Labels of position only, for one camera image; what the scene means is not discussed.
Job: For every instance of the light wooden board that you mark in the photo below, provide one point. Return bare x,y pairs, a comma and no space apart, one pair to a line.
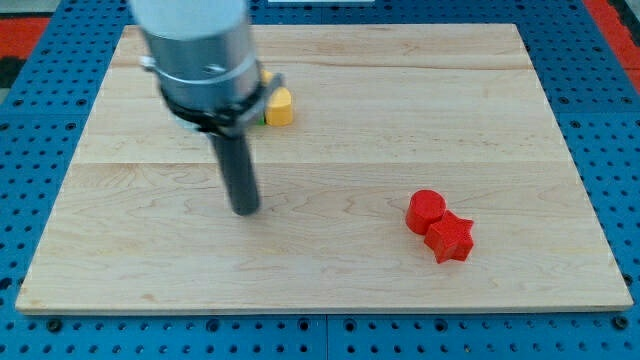
142,224

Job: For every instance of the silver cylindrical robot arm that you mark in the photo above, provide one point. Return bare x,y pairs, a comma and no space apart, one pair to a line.
210,78

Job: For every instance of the red circle block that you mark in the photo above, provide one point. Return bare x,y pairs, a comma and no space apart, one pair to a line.
426,207

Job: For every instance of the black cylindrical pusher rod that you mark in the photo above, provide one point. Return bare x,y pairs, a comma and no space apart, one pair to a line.
237,171

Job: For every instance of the yellow heart block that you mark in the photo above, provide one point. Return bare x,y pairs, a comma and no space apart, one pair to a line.
279,111

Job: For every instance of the red star block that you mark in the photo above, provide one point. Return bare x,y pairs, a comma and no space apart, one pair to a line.
450,238

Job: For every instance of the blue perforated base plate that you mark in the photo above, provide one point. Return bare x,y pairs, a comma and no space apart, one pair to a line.
595,104

